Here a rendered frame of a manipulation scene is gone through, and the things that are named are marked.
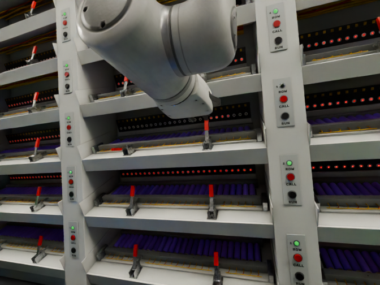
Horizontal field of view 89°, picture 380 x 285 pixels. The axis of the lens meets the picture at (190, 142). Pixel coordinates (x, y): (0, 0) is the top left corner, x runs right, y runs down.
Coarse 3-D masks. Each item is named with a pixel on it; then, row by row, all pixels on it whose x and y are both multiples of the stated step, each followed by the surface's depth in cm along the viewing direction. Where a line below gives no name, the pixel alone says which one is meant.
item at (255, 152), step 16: (160, 128) 77; (176, 128) 75; (256, 128) 57; (96, 144) 74; (224, 144) 57; (240, 144) 55; (256, 144) 53; (96, 160) 66; (112, 160) 64; (128, 160) 62; (144, 160) 61; (160, 160) 59; (176, 160) 58; (192, 160) 56; (208, 160) 55; (224, 160) 54; (240, 160) 52; (256, 160) 51
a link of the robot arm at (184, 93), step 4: (192, 76) 30; (188, 80) 29; (192, 80) 30; (188, 84) 29; (192, 84) 31; (184, 88) 29; (188, 88) 30; (192, 88) 31; (180, 92) 29; (184, 92) 30; (188, 92) 31; (176, 96) 29; (180, 96) 30; (184, 96) 31; (156, 100) 31; (160, 100) 30; (164, 100) 30; (168, 100) 30; (172, 100) 30; (176, 100) 30; (180, 100) 31; (164, 104) 32; (168, 104) 31; (172, 104) 31
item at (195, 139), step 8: (184, 136) 64; (192, 136) 63; (200, 136) 61; (216, 136) 60; (224, 136) 59; (232, 136) 59; (240, 136) 58; (248, 136) 58; (104, 144) 73; (112, 144) 71; (120, 144) 70; (128, 144) 69; (136, 144) 68; (144, 144) 67; (152, 144) 66; (160, 144) 66; (168, 144) 65; (176, 144) 64; (184, 144) 61
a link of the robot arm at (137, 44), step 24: (96, 0) 19; (120, 0) 18; (144, 0) 17; (96, 24) 18; (120, 24) 17; (144, 24) 18; (168, 24) 20; (96, 48) 19; (120, 48) 18; (144, 48) 20; (168, 48) 20; (120, 72) 24; (144, 72) 22; (168, 72) 23; (168, 96) 29
